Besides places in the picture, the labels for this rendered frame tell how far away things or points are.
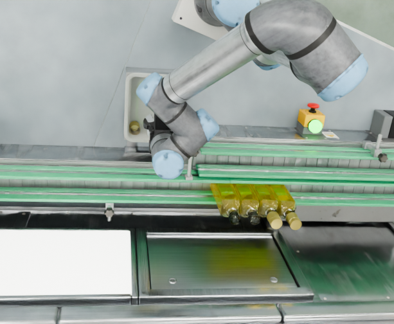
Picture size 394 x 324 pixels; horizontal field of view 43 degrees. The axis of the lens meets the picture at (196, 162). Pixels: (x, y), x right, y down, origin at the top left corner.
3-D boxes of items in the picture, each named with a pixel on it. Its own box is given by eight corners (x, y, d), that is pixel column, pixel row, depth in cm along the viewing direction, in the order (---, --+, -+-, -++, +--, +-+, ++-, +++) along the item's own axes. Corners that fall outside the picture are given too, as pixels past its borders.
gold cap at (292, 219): (285, 222, 149) (289, 230, 145) (286, 212, 147) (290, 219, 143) (295, 222, 149) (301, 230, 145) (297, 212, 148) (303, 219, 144)
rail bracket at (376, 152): (358, 146, 170) (377, 162, 157) (363, 126, 167) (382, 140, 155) (369, 147, 170) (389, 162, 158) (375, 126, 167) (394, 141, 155)
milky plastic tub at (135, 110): (123, 132, 169) (123, 141, 161) (125, 66, 160) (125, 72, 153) (175, 134, 172) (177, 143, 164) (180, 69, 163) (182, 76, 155)
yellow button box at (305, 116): (295, 126, 177) (302, 134, 171) (299, 107, 174) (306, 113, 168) (314, 127, 178) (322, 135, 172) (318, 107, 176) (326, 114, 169)
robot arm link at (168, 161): (193, 166, 125) (168, 188, 126) (188, 149, 135) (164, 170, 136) (171, 144, 122) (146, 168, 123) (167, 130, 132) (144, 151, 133)
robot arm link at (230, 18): (228, -31, 139) (241, -32, 127) (258, 6, 144) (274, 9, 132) (197, 0, 141) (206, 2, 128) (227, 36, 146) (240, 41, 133)
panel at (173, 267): (-9, 235, 153) (-42, 309, 122) (-10, 226, 151) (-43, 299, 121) (277, 236, 167) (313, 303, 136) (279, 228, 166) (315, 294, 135)
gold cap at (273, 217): (279, 211, 147) (284, 219, 143) (276, 222, 148) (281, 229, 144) (268, 210, 146) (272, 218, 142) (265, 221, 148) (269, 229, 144)
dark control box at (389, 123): (368, 130, 182) (379, 138, 174) (373, 108, 179) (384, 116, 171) (389, 130, 183) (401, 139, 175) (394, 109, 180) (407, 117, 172)
